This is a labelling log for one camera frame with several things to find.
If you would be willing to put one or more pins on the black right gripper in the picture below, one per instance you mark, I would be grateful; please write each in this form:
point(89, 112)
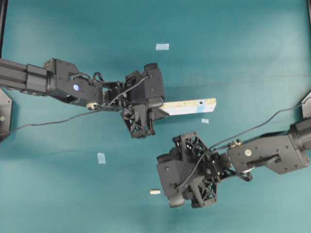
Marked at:
point(201, 170)

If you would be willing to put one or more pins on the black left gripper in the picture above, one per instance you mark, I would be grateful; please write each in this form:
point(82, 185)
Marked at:
point(136, 111)

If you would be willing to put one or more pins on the short wooden dowel rod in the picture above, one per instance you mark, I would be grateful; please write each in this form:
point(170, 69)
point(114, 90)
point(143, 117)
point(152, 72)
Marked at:
point(155, 191)

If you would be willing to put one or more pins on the white particle board plank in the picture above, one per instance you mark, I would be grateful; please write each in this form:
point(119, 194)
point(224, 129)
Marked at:
point(189, 106)

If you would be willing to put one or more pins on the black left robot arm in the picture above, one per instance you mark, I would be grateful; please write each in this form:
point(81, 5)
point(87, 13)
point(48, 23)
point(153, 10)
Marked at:
point(63, 81)

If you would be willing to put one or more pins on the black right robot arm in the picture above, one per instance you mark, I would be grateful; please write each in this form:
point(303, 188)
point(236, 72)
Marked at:
point(281, 152)

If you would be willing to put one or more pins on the small blue tape marker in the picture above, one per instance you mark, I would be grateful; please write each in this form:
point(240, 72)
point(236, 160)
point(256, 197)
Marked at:
point(205, 121)

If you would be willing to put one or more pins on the top blue tape marker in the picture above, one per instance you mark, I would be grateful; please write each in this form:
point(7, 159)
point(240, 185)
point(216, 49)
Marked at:
point(160, 47)

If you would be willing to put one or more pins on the left blue tape marker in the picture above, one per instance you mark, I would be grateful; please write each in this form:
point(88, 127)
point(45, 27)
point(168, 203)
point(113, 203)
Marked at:
point(101, 158)

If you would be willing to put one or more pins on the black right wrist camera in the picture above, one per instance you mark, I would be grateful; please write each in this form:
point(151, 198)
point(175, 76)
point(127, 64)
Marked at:
point(173, 169)

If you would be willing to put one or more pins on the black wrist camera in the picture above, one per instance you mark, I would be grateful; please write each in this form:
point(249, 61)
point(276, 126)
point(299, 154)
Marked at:
point(173, 169)
point(153, 89)

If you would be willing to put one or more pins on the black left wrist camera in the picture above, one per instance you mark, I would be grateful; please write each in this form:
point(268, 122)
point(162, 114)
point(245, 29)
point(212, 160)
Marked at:
point(153, 89)

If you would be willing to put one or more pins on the right black mounting bracket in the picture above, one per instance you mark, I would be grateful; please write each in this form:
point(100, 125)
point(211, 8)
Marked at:
point(306, 106)

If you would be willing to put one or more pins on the black mounting bracket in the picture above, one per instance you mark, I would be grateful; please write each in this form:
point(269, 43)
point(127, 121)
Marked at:
point(5, 114)
point(306, 106)

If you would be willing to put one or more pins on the left black mounting bracket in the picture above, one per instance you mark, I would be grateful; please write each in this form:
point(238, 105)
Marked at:
point(5, 114)

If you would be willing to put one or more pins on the black frame post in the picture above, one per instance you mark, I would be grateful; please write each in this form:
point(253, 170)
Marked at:
point(3, 12)

